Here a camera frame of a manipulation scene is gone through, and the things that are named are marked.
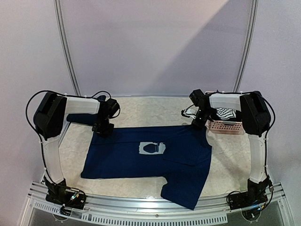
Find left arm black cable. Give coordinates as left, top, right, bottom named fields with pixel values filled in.
left=25, top=89, right=122, bottom=182

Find blue garment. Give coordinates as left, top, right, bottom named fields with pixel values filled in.
left=81, top=125, right=212, bottom=210

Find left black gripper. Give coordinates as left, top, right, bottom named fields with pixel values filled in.
left=92, top=115, right=114, bottom=137

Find right aluminium frame post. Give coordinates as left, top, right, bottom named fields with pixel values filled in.
left=233, top=0, right=258, bottom=92

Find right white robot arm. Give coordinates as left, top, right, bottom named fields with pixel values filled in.
left=189, top=89, right=271, bottom=185

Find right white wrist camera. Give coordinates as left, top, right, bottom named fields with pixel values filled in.
left=181, top=108, right=197, bottom=119

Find left aluminium frame post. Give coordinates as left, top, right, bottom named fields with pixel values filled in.
left=54, top=0, right=81, bottom=96

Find aluminium frame post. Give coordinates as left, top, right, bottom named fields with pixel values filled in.
left=233, top=0, right=258, bottom=92
left=54, top=0, right=81, bottom=96

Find dark blue denim jeans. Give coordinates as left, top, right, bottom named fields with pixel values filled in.
left=64, top=95, right=106, bottom=126

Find aluminium front rail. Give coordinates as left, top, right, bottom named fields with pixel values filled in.
left=20, top=182, right=296, bottom=226

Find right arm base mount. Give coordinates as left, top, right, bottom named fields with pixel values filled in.
left=226, top=186, right=274, bottom=222

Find black garment in basket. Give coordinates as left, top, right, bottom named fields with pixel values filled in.
left=211, top=109, right=241, bottom=122

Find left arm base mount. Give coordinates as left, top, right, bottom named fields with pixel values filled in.
left=44, top=178, right=87, bottom=210

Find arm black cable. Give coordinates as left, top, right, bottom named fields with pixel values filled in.
left=182, top=90, right=276, bottom=186
left=25, top=89, right=122, bottom=182

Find black white striped garment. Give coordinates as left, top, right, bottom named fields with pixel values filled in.
left=216, top=108, right=236, bottom=121

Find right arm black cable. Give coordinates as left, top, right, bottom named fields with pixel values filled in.
left=182, top=90, right=276, bottom=186

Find pink plastic laundry basket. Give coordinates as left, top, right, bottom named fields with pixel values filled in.
left=204, top=91, right=244, bottom=137

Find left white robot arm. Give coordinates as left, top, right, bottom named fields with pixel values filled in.
left=33, top=90, right=120, bottom=185

